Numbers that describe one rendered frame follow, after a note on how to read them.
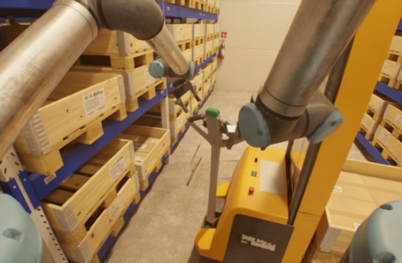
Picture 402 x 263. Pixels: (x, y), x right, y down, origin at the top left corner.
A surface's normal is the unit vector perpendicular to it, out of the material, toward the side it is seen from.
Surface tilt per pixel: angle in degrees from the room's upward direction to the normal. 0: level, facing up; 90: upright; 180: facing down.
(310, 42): 102
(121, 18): 111
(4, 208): 9
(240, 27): 90
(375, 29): 90
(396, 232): 5
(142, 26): 118
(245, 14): 90
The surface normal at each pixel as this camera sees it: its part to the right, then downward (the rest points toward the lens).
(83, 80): -0.22, 0.45
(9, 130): 0.98, 0.18
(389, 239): -0.13, -0.87
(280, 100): -0.55, 0.54
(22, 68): 0.68, -0.31
